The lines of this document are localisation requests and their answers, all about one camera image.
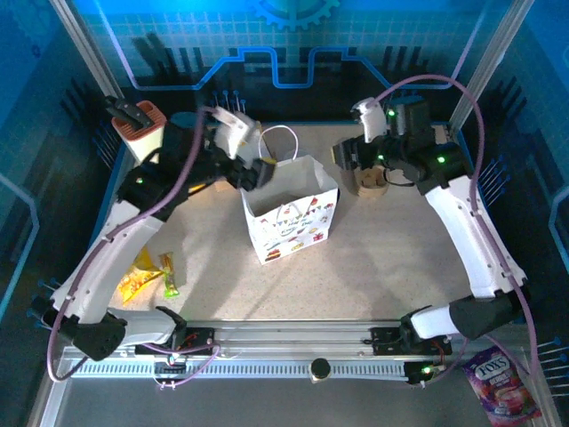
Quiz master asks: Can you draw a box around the white printed paper gift bag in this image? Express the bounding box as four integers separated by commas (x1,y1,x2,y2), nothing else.
241,125,340,267

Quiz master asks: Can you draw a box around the cardboard cup carrier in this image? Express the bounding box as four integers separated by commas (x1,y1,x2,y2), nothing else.
354,164,389,198

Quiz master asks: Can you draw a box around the cream knife block orange top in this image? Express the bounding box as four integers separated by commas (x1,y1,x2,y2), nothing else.
110,100,168,161

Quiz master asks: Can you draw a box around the orange green snack stick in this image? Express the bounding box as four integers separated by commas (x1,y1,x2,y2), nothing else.
158,251,180,298

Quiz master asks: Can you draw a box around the yellow snack packet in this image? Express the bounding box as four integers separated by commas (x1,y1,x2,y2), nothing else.
117,247,164,303

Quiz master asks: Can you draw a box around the small circuit board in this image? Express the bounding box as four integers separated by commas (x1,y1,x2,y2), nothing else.
153,350,188,370
406,360,445,386

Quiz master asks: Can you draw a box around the black round knob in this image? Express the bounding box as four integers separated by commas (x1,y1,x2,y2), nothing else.
309,357,333,383

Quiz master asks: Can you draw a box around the purple Fox's candy bag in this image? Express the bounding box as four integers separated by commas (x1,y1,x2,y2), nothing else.
461,343,543,423

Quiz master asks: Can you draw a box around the black knife handle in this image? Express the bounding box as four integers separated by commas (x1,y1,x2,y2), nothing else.
113,104,152,133
105,95,134,117

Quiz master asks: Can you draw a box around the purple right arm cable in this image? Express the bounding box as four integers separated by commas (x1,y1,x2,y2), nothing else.
375,74,534,388

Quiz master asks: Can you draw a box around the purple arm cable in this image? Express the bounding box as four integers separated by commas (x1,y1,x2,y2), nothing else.
46,105,222,387
375,74,534,388

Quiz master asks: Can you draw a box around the aluminium frame post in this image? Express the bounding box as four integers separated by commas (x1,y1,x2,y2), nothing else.
47,0,124,101
448,0,534,130

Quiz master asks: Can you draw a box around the aluminium front rail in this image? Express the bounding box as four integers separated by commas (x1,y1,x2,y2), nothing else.
60,318,530,348

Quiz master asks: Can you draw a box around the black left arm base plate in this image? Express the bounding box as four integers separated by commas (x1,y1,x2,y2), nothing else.
134,326,215,357

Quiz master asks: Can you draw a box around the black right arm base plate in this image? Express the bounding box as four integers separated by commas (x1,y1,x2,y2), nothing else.
371,326,453,356

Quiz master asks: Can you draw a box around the white slotted cable duct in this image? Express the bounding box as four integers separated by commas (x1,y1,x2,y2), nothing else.
73,359,410,380

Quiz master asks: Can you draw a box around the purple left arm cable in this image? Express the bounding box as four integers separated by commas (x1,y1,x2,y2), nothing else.
46,105,222,387

